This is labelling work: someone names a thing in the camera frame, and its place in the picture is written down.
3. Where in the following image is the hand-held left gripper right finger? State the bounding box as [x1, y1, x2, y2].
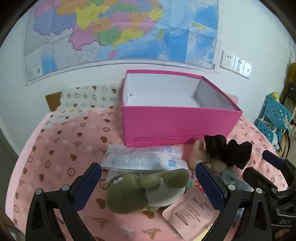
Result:
[195, 162, 273, 241]

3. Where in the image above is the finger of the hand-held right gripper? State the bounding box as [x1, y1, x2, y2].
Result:
[262, 150, 294, 183]
[243, 166, 279, 198]

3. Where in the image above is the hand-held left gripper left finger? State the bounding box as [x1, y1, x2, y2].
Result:
[25, 162, 102, 241]

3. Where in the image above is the pink floral packet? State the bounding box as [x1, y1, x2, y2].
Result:
[187, 170, 205, 194]

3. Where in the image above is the beige furry pompom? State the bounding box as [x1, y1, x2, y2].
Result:
[190, 139, 234, 173]

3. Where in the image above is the pink hand cream pouch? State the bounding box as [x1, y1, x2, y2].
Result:
[162, 186, 220, 238]

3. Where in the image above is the green plush toy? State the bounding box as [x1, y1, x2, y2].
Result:
[105, 169, 189, 215]

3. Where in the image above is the blue and white packet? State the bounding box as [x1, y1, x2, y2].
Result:
[157, 145, 191, 172]

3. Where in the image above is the white barcode packet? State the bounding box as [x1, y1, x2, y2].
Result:
[101, 144, 167, 173]

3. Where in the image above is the pink cardboard box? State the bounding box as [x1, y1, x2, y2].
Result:
[122, 70, 243, 147]

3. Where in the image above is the blue plastic basket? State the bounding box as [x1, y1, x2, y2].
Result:
[254, 118, 281, 145]
[261, 94, 292, 130]

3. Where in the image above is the white star-patterned cloth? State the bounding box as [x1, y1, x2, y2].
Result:
[50, 83, 124, 126]

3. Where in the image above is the yellow sweater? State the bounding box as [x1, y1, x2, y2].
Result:
[284, 61, 296, 93]

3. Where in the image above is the brown wooden board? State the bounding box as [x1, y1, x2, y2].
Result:
[45, 91, 63, 112]

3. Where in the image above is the colourful wall map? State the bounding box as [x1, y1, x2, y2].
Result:
[24, 0, 219, 86]

